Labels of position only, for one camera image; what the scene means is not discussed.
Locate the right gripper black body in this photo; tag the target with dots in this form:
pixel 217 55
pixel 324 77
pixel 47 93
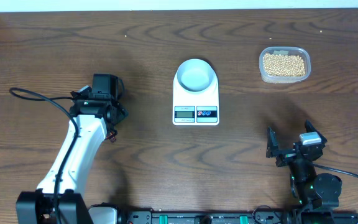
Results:
pixel 285 156

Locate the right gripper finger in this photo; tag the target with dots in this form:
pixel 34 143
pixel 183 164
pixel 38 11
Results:
pixel 309 127
pixel 272 144

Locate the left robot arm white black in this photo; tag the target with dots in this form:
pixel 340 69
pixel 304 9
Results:
pixel 58 198

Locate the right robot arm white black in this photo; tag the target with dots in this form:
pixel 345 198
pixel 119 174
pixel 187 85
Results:
pixel 318 193

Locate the white digital kitchen scale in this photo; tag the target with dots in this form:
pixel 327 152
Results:
pixel 195 108

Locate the grey round bowl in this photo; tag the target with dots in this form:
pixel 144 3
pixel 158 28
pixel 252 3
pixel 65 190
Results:
pixel 196 75

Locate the clear plastic soybean container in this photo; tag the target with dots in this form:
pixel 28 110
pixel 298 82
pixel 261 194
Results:
pixel 284 65

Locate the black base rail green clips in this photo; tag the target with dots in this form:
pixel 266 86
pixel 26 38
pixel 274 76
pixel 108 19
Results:
pixel 216 217

